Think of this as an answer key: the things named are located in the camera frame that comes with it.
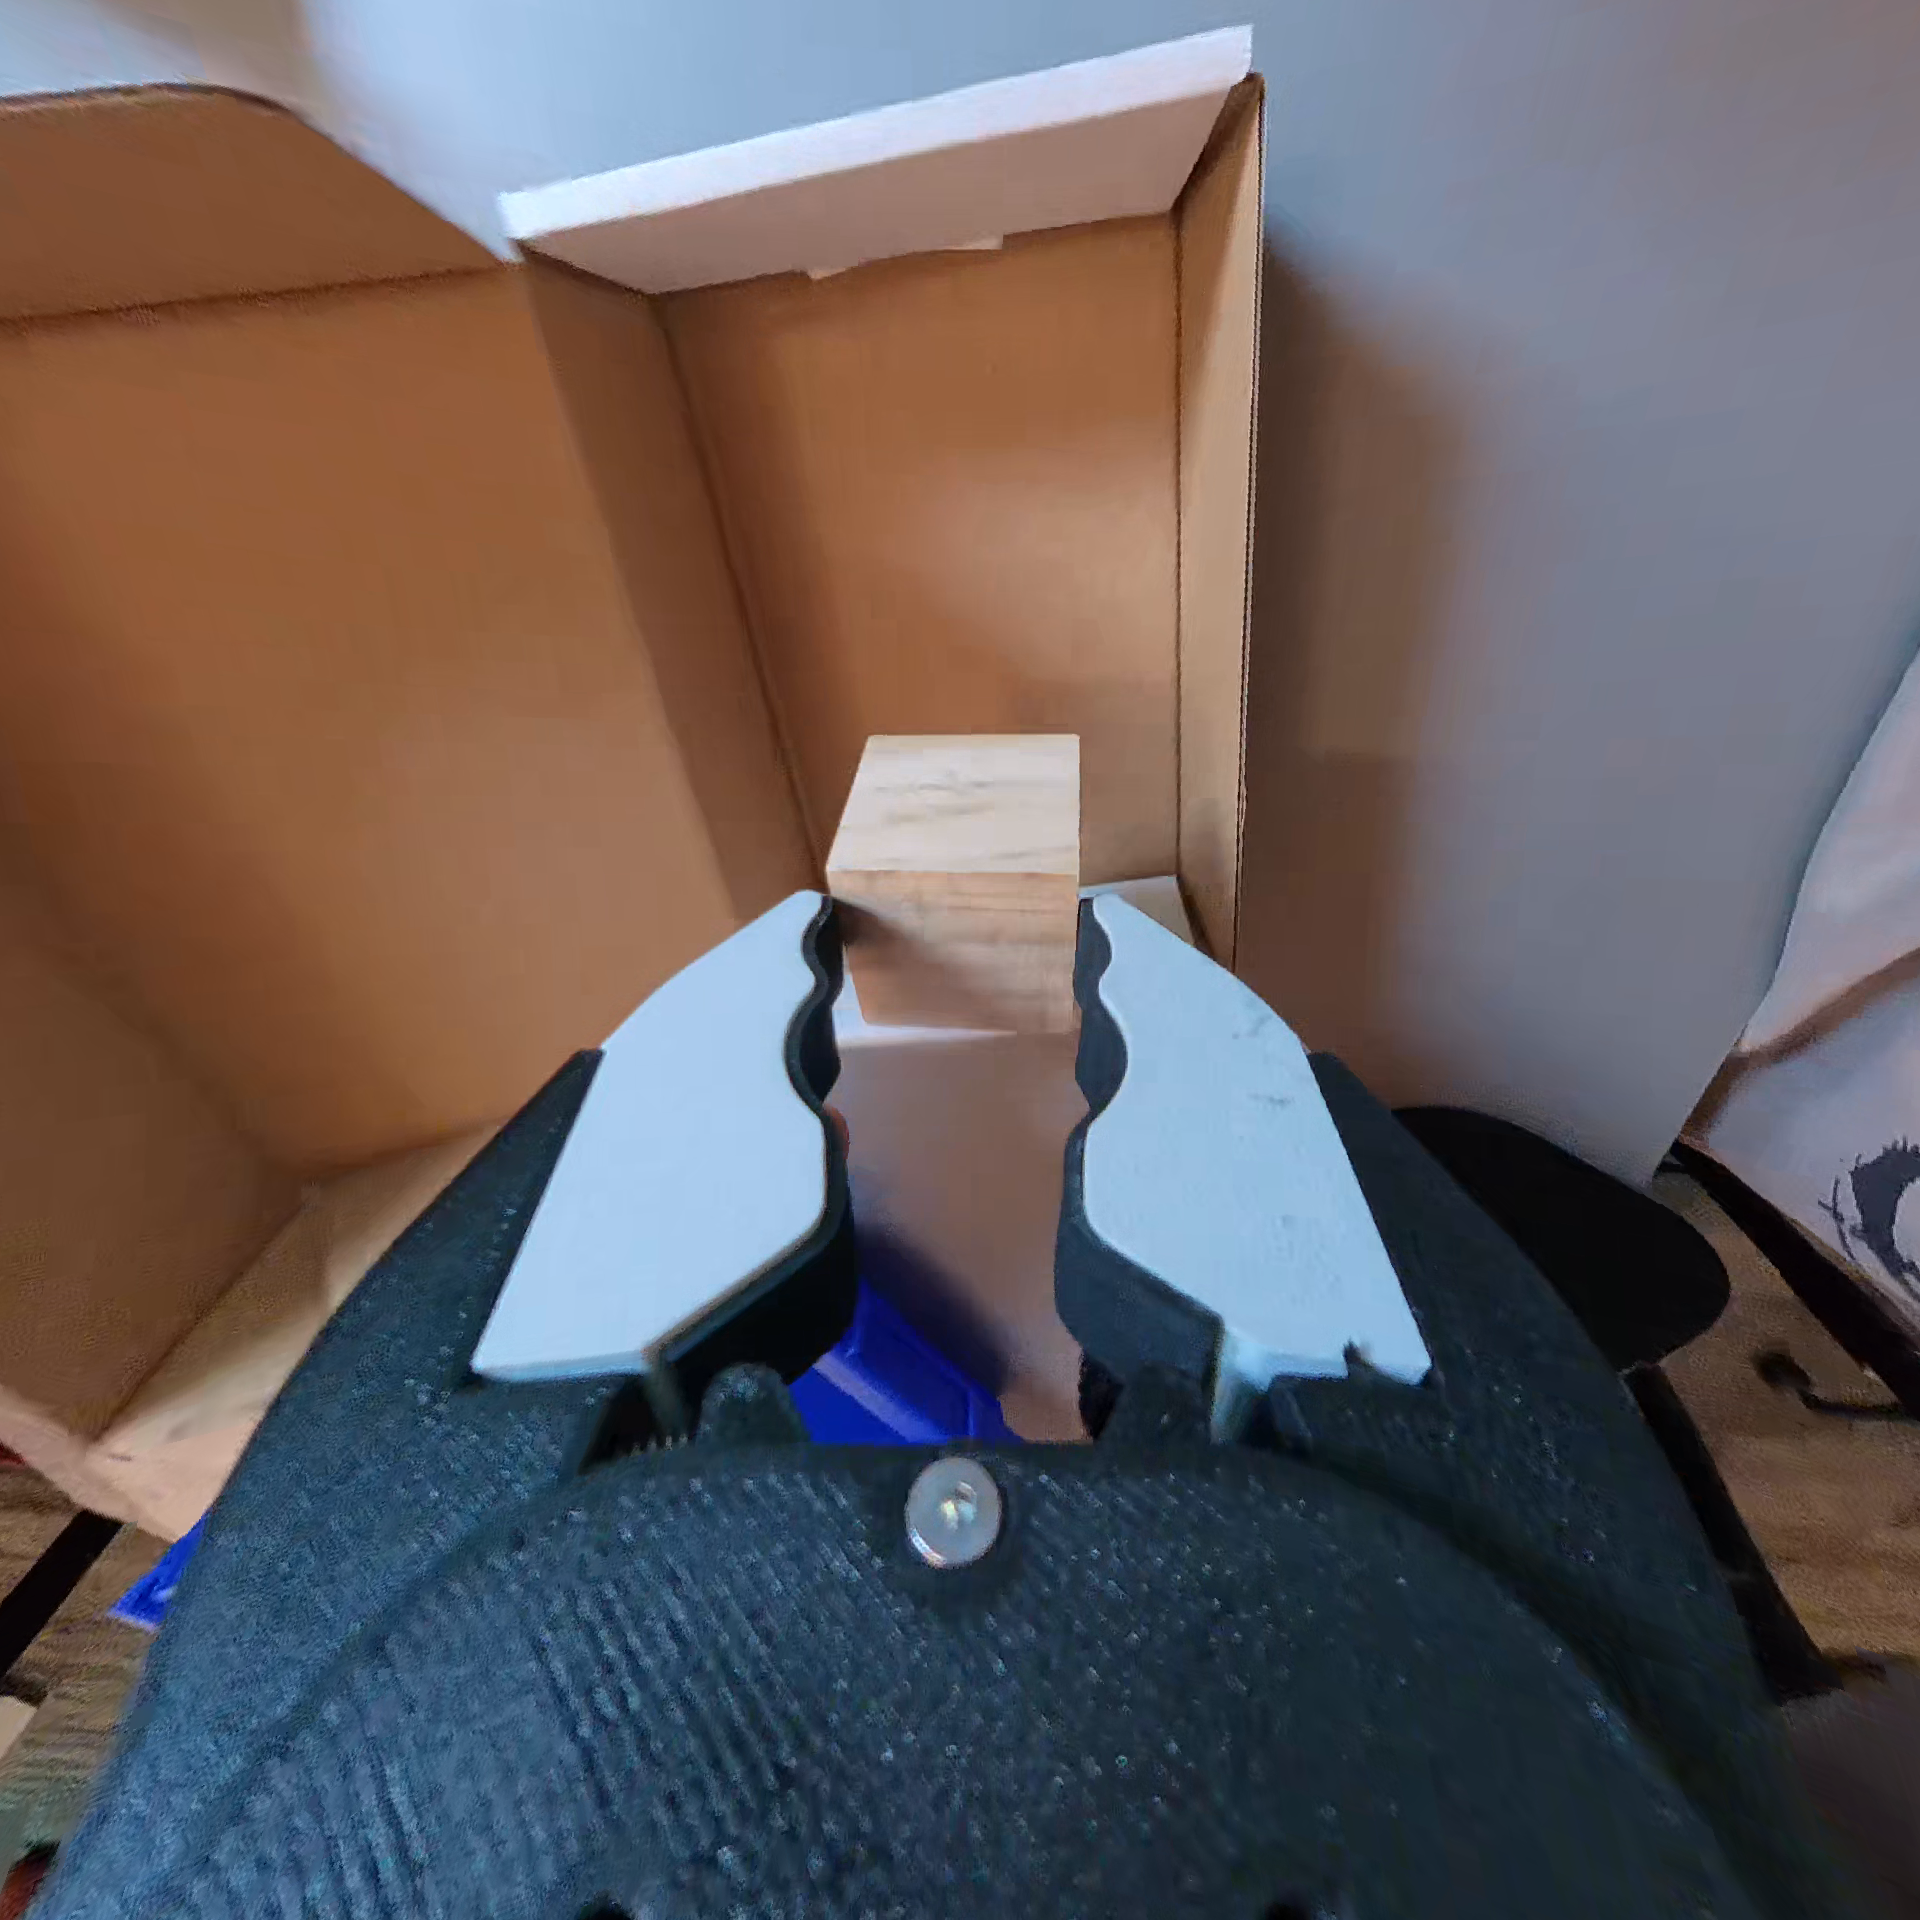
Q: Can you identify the white cardboard mailer box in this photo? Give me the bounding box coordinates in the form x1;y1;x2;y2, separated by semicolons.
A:
0;24;1268;1547

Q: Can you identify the blue plastic bin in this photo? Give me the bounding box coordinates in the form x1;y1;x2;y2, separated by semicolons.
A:
105;1275;1022;1636

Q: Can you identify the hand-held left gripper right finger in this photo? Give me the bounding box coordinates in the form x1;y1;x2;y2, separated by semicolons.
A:
1057;892;1434;1441

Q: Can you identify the white cloth with black print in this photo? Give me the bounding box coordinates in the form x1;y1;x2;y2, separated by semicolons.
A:
1681;644;1920;1310

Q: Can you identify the black chair seat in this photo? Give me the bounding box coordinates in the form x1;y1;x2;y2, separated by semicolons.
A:
1393;1106;1734;1370

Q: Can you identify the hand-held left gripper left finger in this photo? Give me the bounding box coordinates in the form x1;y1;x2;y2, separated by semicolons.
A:
472;892;865;1412

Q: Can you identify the large wooden cube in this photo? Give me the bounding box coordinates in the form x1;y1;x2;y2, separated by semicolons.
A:
825;731;1086;1039

